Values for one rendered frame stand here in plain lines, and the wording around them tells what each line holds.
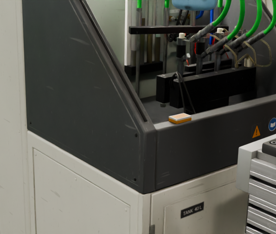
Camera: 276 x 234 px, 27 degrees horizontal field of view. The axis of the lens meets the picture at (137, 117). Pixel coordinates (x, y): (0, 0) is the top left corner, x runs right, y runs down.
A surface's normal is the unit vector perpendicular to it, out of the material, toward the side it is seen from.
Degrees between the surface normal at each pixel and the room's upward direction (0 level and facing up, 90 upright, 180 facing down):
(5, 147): 90
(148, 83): 90
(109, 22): 90
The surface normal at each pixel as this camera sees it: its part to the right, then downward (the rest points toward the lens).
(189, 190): 0.63, 0.26
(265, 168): -0.75, 0.19
